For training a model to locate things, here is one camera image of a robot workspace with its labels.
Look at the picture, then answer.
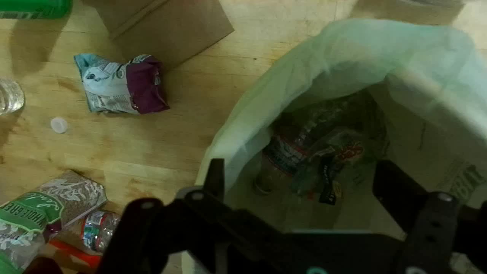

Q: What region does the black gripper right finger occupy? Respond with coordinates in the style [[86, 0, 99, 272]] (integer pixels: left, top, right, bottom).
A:
[[371, 158, 487, 274]]

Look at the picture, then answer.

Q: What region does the wide clear plastic bottle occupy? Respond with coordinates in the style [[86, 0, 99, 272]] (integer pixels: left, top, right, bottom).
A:
[[0, 77, 25, 117]]

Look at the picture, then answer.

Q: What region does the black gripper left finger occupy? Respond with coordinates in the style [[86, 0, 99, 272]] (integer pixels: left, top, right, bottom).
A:
[[95, 157, 240, 274]]

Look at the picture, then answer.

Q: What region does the red hose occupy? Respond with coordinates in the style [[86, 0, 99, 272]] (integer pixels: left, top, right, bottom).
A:
[[47, 237, 103, 269]]

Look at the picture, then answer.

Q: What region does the brown paper bag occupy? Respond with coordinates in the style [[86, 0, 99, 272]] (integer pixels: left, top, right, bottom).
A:
[[82, 0, 236, 73]]

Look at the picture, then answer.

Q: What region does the green snack bag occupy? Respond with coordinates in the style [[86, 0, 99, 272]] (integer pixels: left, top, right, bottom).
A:
[[0, 170, 108, 271]]

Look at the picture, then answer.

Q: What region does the white plastic trash bag liner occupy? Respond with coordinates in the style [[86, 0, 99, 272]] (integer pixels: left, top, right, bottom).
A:
[[194, 18, 487, 274]]

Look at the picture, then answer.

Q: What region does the green tea bottle white cap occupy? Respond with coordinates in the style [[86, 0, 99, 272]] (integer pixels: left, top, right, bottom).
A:
[[0, 0, 74, 21]]

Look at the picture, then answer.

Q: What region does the crumpled colourful wrapper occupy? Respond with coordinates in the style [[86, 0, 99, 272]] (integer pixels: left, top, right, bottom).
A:
[[80, 208, 121, 254]]

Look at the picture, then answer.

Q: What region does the small white bottle cap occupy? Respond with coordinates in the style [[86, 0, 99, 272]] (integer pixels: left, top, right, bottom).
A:
[[48, 116, 70, 135]]

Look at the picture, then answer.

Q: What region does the crumpled wrappers trash pile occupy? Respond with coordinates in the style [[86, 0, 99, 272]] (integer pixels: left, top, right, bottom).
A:
[[255, 96, 388, 205]]

